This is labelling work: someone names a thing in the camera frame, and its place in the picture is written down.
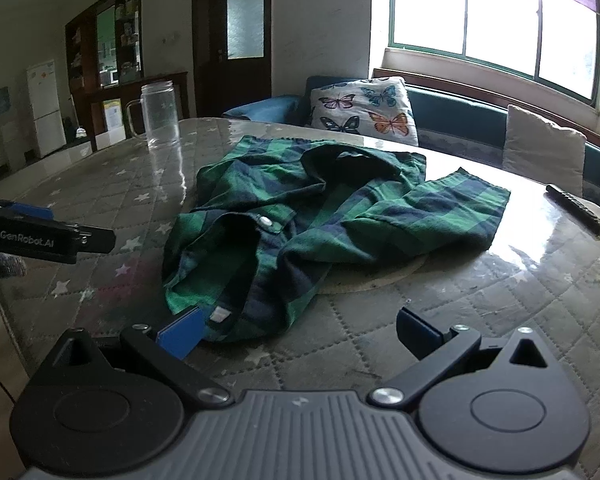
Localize dark wooden counter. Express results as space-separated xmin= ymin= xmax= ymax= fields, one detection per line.
xmin=82 ymin=71 xmax=190 ymax=151

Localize butterfly print pillow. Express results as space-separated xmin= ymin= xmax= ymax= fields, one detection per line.
xmin=310 ymin=76 xmax=420 ymax=147

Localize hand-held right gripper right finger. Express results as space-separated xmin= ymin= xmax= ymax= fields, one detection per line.
xmin=367 ymin=306 xmax=551 ymax=408

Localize plain beige pillow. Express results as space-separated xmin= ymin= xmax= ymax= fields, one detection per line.
xmin=501 ymin=105 xmax=588 ymax=196

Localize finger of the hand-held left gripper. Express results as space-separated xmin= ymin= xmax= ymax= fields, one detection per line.
xmin=72 ymin=226 xmax=117 ymax=257
xmin=0 ymin=197 xmax=56 ymax=222

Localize wooden shelf cabinet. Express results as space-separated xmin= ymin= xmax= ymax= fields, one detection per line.
xmin=64 ymin=0 xmax=145 ymax=136

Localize green framed window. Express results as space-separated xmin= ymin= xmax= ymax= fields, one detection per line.
xmin=387 ymin=0 xmax=600 ymax=108

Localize white refrigerator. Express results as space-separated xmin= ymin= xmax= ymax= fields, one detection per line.
xmin=26 ymin=59 xmax=67 ymax=158

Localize blue sofa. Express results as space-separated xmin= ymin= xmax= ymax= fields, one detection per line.
xmin=222 ymin=67 xmax=600 ymax=221

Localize green plaid shirt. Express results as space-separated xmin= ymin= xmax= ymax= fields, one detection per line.
xmin=161 ymin=135 xmax=511 ymax=343

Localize blue cloth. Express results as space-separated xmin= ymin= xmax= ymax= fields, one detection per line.
xmin=222 ymin=95 xmax=301 ymax=123

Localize black remote control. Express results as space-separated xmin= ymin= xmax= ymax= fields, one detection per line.
xmin=545 ymin=184 xmax=600 ymax=235

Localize broom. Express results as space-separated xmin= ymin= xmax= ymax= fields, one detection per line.
xmin=69 ymin=92 xmax=88 ymax=141

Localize clear glass mug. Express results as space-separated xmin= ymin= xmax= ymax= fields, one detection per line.
xmin=125 ymin=80 xmax=182 ymax=150

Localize water dispenser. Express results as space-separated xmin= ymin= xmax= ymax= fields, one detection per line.
xmin=0 ymin=85 xmax=31 ymax=171

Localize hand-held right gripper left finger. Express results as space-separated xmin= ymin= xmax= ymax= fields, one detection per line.
xmin=62 ymin=306 xmax=233 ymax=408

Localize person's left forearm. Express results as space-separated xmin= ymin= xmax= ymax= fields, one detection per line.
xmin=0 ymin=250 xmax=27 ymax=333

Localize grey quilted star tablecloth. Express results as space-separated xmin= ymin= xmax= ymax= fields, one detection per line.
xmin=0 ymin=117 xmax=600 ymax=461

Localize dark door with glass panel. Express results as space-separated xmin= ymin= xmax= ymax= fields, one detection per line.
xmin=192 ymin=0 xmax=273 ymax=118

